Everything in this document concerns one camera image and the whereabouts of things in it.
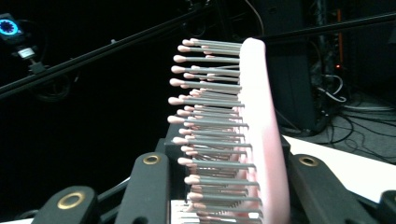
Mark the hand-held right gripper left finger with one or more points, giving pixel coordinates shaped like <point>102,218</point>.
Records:
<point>169,155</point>

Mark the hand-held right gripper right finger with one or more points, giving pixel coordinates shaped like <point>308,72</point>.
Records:
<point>285,149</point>

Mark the pink hairbrush with grey bristles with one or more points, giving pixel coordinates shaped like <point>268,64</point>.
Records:
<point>258,124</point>

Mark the black equipment cabinet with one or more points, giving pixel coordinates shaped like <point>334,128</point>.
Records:
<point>289,77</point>

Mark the long black metal stand bar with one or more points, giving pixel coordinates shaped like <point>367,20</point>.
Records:
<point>93,54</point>

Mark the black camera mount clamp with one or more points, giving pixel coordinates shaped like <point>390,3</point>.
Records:
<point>29,57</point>

